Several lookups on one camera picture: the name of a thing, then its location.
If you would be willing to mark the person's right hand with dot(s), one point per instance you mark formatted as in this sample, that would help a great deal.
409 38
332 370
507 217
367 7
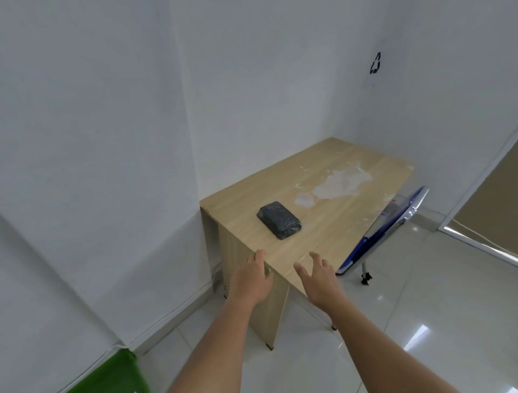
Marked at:
321 285

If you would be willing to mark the person's left hand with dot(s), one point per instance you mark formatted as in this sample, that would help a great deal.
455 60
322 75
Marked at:
247 285

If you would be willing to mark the person's left thumb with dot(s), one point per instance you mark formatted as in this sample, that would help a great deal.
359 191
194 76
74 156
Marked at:
269 278

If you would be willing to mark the person's right thumb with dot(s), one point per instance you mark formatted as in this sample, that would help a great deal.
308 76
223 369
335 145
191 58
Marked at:
301 272

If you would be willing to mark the person's left forearm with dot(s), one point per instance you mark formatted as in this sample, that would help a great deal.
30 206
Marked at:
214 352

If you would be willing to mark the person's right forearm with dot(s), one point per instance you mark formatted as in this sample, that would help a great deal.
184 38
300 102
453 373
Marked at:
376 348

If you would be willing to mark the black wrapped package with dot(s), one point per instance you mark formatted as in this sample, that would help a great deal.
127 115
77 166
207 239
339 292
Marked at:
280 219

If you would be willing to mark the light wooden table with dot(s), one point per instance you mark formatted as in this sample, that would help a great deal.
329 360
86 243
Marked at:
323 190

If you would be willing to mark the blue white folded board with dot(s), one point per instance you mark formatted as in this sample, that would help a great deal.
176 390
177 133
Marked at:
388 220

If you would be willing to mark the green plastic stool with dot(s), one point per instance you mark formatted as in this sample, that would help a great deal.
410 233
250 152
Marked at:
117 374

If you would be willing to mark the white framed door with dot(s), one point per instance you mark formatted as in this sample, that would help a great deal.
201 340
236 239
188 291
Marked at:
483 194

